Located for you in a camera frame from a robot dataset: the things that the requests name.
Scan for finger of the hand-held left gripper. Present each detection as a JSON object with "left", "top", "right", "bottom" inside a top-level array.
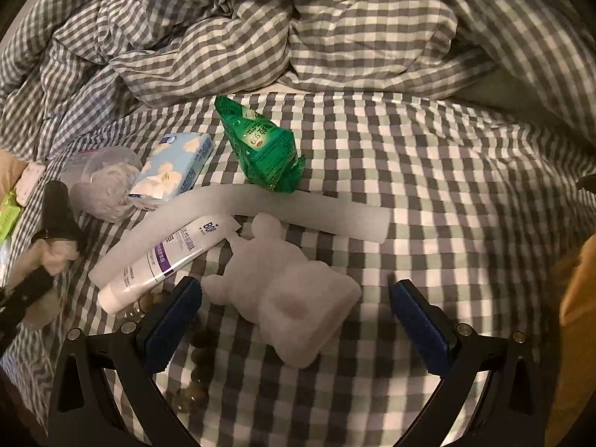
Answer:
[
  {"left": 0, "top": 267, "right": 55, "bottom": 343},
  {"left": 32, "top": 181, "right": 88, "bottom": 253}
]

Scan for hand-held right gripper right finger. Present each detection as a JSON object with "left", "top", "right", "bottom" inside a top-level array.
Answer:
[{"left": 390, "top": 278, "right": 545, "bottom": 447}]

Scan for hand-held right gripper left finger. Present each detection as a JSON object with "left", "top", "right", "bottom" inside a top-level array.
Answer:
[{"left": 48, "top": 276, "right": 205, "bottom": 447}]

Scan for brown bead bracelet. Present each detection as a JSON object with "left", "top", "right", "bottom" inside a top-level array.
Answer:
[{"left": 118, "top": 291, "right": 219, "bottom": 413}]

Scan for clear plastic cup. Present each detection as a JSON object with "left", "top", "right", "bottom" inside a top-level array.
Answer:
[{"left": 60, "top": 146, "right": 143, "bottom": 222}]

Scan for white purple cream tube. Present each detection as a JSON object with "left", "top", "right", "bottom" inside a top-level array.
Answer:
[{"left": 98, "top": 214, "right": 240, "bottom": 315}]

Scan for white foam bear block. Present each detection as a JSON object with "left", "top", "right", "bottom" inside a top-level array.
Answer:
[{"left": 201, "top": 213, "right": 363, "bottom": 368}]

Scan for blue floral tissue pack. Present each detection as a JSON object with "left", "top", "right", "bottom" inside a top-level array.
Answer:
[{"left": 128, "top": 133, "right": 216, "bottom": 212}]

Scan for white foam strip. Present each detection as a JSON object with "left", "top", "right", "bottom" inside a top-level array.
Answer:
[{"left": 88, "top": 184, "right": 393, "bottom": 292}]

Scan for cardboard box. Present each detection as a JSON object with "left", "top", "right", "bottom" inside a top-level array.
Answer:
[{"left": 556, "top": 233, "right": 596, "bottom": 447}]

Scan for green plastic packet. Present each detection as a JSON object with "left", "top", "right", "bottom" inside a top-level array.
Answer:
[{"left": 215, "top": 95, "right": 305, "bottom": 195}]

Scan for white power bank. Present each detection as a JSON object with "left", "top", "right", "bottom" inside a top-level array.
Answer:
[{"left": 19, "top": 163, "right": 46, "bottom": 206}]

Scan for light green snack packet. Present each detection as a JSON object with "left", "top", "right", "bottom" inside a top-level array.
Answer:
[{"left": 0, "top": 186, "right": 24, "bottom": 243}]

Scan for grey checked bed sheet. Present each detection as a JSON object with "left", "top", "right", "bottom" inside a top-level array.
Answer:
[{"left": 0, "top": 88, "right": 596, "bottom": 447}]

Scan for grey checked duvet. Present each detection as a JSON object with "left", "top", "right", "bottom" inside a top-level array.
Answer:
[{"left": 0, "top": 0, "right": 596, "bottom": 119}]

